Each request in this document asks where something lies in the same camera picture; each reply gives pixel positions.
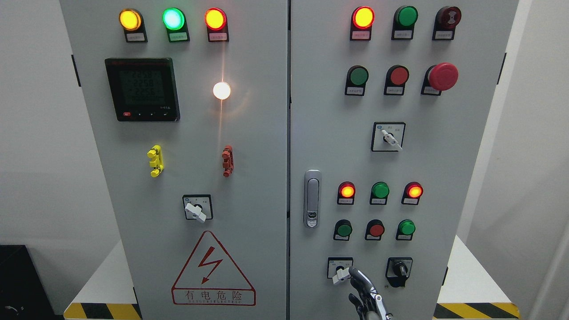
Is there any green push button lower left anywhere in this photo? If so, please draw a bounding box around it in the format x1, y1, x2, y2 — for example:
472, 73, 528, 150
333, 219, 353, 241

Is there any grey right cabinet door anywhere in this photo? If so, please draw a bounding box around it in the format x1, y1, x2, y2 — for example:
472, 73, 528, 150
290, 0, 518, 320

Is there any upper right rotary selector switch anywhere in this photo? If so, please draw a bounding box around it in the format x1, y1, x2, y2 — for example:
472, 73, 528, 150
371, 122, 406, 152

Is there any yellow terminal connector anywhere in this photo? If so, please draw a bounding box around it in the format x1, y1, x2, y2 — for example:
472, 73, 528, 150
147, 144, 164, 178

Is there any yellow indicator light top left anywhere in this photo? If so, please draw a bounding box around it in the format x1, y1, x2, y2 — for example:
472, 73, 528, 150
119, 8, 148, 43

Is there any black digital power meter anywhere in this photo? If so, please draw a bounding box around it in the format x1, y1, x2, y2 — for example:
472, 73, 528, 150
105, 57, 180, 122

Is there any black box lower left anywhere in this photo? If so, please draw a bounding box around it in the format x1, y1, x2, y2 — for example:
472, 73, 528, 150
0, 245, 55, 320

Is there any green push button lower right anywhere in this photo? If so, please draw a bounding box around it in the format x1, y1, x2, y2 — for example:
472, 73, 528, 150
396, 219, 416, 241

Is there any left door rotary selector switch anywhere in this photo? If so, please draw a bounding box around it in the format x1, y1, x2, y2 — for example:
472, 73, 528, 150
182, 194, 213, 223

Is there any green indicator light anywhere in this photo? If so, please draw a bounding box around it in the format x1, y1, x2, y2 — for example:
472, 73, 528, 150
369, 182, 390, 205
162, 7, 190, 43

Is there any green indicator light top left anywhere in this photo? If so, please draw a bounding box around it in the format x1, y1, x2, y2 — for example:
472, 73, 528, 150
162, 7, 190, 43

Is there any red indicator light door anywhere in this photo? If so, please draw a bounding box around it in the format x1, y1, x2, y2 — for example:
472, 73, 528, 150
349, 6, 375, 41
204, 7, 229, 42

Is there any lower white rotary selector switch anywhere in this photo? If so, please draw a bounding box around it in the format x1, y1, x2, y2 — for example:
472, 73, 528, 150
327, 257, 353, 285

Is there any black knob selector switch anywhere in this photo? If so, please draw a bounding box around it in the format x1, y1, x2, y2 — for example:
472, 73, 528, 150
385, 257, 414, 288

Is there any red electric hazard warning sticker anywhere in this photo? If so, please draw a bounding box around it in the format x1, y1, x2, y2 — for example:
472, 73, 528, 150
171, 230, 256, 306

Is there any red terminal connector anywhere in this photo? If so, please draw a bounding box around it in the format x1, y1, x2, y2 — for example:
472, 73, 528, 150
221, 144, 234, 177

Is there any grey cabinet door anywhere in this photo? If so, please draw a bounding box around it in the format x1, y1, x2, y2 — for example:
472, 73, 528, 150
290, 0, 518, 320
60, 0, 288, 320

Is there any green push button second row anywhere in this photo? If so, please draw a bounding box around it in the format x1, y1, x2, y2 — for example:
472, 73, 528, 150
344, 65, 369, 96

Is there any red indicator light right door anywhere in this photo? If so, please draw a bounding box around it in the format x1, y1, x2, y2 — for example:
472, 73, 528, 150
349, 6, 375, 41

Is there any silver grey robot hand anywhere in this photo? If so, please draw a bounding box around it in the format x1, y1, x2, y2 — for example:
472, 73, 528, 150
348, 267, 394, 320

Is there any red push button second row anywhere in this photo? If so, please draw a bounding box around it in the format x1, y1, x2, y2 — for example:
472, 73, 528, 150
384, 65, 410, 96

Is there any white glowing indicator light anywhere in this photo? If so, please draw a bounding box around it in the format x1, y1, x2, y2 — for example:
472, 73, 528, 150
212, 81, 231, 100

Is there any red emergency stop button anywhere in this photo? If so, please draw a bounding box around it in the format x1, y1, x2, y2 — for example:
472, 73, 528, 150
421, 62, 459, 96

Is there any dark red buzzer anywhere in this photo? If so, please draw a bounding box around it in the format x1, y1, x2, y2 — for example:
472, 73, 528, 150
432, 6, 462, 41

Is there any grey left cabinet door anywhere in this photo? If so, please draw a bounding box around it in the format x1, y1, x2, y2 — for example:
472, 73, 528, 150
60, 0, 288, 320

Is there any green indicator light middle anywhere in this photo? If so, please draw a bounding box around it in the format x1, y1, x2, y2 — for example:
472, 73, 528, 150
369, 182, 390, 205

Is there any red indicator light middle right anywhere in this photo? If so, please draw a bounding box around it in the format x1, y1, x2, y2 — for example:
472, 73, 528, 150
401, 181, 424, 205

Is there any red indicator light left door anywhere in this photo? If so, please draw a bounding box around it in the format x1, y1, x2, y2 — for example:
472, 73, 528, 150
204, 7, 229, 42

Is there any red indicator light middle left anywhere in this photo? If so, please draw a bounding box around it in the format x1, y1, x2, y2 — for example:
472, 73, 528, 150
337, 181, 356, 205

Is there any white platform with hazard stripes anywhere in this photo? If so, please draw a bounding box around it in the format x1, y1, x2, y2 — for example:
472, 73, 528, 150
63, 238, 521, 320

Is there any silver door handle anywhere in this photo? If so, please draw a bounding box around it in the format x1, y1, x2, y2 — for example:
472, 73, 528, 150
303, 170, 322, 228

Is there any red push button lower middle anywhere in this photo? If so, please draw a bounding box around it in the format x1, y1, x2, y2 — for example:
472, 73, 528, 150
364, 219, 385, 241

